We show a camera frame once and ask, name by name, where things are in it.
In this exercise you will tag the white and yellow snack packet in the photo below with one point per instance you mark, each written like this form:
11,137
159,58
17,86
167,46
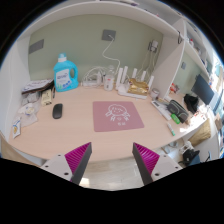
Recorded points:
27,109

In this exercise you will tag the black zip pouch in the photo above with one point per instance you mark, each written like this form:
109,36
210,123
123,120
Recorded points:
177,108

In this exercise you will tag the pink mouse pad with sheep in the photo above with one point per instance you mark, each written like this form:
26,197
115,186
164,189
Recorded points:
117,116

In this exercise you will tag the black bag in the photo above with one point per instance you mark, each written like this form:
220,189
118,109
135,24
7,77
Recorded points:
191,102

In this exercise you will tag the stack of magazines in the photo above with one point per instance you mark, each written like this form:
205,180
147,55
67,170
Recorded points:
36,85

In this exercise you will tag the white remote control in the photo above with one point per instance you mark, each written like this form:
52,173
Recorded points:
161,109

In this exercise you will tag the white and blue packet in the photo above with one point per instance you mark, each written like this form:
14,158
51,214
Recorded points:
16,128

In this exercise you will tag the grey wall socket plate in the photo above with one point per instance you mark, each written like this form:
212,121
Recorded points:
108,35

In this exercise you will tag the clear plastic jar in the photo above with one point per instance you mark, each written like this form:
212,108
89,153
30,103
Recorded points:
108,82

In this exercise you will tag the white power strip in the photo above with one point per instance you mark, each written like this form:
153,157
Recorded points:
90,83

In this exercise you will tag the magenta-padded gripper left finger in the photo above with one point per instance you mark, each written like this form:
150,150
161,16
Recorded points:
56,164

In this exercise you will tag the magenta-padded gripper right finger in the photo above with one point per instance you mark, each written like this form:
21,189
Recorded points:
166,164

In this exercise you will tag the grey wall vent plate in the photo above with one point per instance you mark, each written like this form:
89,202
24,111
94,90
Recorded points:
36,46

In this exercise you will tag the white wall chargers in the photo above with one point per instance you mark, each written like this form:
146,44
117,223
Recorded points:
153,45

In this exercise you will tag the clear plastic bag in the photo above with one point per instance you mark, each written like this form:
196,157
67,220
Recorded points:
30,97

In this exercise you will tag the black monitor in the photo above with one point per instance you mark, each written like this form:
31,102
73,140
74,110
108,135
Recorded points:
202,89

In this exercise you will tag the small green bottle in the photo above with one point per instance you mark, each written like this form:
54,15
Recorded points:
175,118

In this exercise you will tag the black pen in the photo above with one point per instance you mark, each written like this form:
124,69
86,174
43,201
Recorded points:
53,93

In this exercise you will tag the blue laundry detergent bottle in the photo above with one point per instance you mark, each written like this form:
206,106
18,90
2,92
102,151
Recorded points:
65,76

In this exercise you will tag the white router with antennas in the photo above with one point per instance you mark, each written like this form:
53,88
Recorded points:
124,90

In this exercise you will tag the small round tin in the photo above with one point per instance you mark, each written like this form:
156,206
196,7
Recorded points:
155,93

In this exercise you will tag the black computer mouse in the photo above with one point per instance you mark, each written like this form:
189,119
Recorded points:
57,111

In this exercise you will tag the green marker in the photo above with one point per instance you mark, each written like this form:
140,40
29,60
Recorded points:
170,129

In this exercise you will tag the cream cardboard box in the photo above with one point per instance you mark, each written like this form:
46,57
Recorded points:
46,97

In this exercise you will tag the white shelf unit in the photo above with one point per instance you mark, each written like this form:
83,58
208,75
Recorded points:
195,50

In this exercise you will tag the gold foil bag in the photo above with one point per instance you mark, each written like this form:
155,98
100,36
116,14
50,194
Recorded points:
138,87

